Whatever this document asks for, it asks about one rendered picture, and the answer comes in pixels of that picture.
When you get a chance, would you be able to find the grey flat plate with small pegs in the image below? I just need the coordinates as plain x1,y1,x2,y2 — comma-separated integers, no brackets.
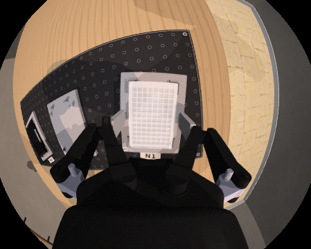
47,89,87,155

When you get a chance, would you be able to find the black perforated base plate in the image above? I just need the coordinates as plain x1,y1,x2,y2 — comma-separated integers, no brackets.
20,30,204,167

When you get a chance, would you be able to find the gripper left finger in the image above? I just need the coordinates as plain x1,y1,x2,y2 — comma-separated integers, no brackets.
50,110,137,199

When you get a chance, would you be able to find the white well plate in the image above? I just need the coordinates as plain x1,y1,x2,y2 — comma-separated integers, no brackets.
129,82,178,149

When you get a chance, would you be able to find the black well plate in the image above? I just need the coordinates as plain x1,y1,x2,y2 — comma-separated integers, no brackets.
26,119,47,157

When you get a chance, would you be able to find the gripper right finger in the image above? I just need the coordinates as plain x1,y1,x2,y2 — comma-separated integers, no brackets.
163,112,252,203

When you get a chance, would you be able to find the grey l-shaped plate nest frame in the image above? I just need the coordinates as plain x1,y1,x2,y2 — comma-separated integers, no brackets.
26,111,54,161

